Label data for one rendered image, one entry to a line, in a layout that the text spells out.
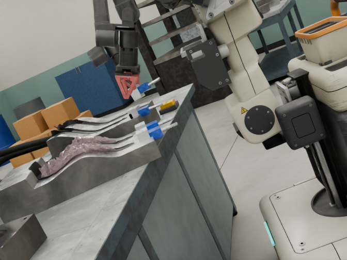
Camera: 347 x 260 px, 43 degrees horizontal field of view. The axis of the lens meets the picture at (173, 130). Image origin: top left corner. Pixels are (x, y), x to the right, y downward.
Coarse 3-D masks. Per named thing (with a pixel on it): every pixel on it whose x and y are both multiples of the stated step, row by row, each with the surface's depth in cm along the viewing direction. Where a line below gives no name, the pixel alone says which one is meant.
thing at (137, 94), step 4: (156, 80) 170; (136, 84) 172; (144, 84) 170; (148, 84) 171; (152, 84) 171; (136, 88) 170; (140, 88) 170; (144, 88) 170; (148, 88) 170; (132, 92) 171; (136, 92) 171; (140, 92) 171; (132, 96) 171; (136, 96) 171; (140, 96) 171; (136, 100) 174
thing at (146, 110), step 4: (160, 104) 161; (132, 108) 162; (136, 108) 162; (140, 108) 163; (144, 108) 160; (148, 108) 161; (152, 108) 162; (128, 112) 162; (132, 112) 161; (136, 112) 161; (140, 112) 161; (144, 112) 161; (148, 112) 161
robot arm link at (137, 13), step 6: (114, 0) 128; (120, 0) 128; (126, 0) 128; (132, 0) 128; (120, 6) 128; (126, 6) 128; (132, 6) 128; (120, 12) 129; (138, 12) 131; (120, 18) 129; (138, 18) 134
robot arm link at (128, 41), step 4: (116, 28) 133; (120, 28) 133; (124, 28) 133; (128, 28) 133; (132, 28) 133; (116, 32) 132; (120, 32) 132; (124, 32) 131; (128, 32) 131; (132, 32) 131; (136, 32) 132; (116, 36) 132; (120, 36) 132; (124, 36) 131; (128, 36) 131; (132, 36) 131; (136, 36) 132; (116, 40) 132; (120, 40) 132; (124, 40) 131; (128, 40) 131; (132, 40) 131; (136, 40) 133; (120, 44) 133; (124, 44) 132; (128, 44) 131; (132, 44) 132; (136, 44) 133; (124, 48) 133
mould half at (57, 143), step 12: (84, 120) 183; (96, 120) 184; (108, 120) 183; (132, 120) 158; (144, 120) 163; (156, 120) 177; (72, 132) 168; (108, 132) 160; (120, 132) 160; (48, 144) 166; (60, 144) 165; (48, 156) 177
